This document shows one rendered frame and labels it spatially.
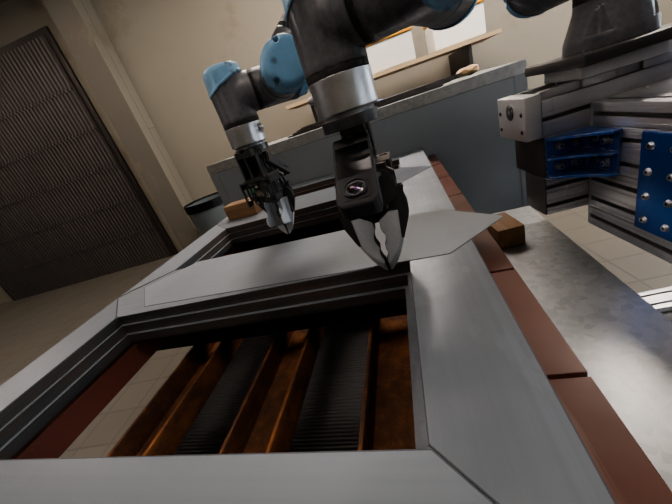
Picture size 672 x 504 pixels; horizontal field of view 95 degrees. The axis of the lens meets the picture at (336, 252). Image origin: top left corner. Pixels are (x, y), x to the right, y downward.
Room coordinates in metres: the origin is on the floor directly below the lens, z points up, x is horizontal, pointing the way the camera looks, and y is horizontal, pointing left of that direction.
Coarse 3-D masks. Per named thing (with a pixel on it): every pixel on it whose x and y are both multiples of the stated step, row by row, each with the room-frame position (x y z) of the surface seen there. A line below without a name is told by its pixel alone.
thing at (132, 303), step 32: (256, 224) 0.95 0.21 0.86; (192, 256) 0.80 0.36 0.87; (256, 288) 0.47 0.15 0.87; (288, 288) 0.44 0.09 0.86; (320, 288) 0.43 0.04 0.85; (352, 288) 0.41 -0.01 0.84; (384, 288) 0.39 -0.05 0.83; (128, 320) 0.55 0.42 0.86; (160, 320) 0.52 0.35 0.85; (192, 320) 0.50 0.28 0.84; (224, 320) 0.47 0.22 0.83; (256, 320) 0.45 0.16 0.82; (96, 352) 0.48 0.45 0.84; (416, 352) 0.24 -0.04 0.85; (64, 384) 0.42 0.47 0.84; (416, 384) 0.20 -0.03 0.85; (0, 416) 0.36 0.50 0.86; (32, 416) 0.37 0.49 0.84; (416, 416) 0.18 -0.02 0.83; (0, 448) 0.33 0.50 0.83; (416, 448) 0.16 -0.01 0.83
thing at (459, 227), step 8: (440, 216) 0.50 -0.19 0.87; (448, 216) 0.49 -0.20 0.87; (456, 216) 0.48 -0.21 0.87; (464, 216) 0.47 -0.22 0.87; (472, 216) 0.45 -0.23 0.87; (448, 224) 0.46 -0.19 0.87; (456, 224) 0.45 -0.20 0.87; (464, 224) 0.44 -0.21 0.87; (472, 224) 0.43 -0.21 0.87; (480, 224) 0.42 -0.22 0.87; (448, 232) 0.43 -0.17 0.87; (456, 232) 0.42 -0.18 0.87; (464, 232) 0.41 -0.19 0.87; (472, 232) 0.40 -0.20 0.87; (480, 232) 0.39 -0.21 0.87; (448, 240) 0.40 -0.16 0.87; (456, 240) 0.40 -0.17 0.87; (464, 240) 0.39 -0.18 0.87; (448, 248) 0.38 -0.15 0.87; (456, 248) 0.37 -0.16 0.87
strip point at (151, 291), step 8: (192, 264) 0.72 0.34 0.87; (176, 272) 0.70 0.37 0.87; (184, 272) 0.68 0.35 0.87; (160, 280) 0.68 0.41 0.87; (168, 280) 0.66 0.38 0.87; (144, 288) 0.67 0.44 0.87; (152, 288) 0.65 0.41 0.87; (160, 288) 0.63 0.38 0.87; (144, 296) 0.61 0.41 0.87; (152, 296) 0.60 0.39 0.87; (144, 304) 0.57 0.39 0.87
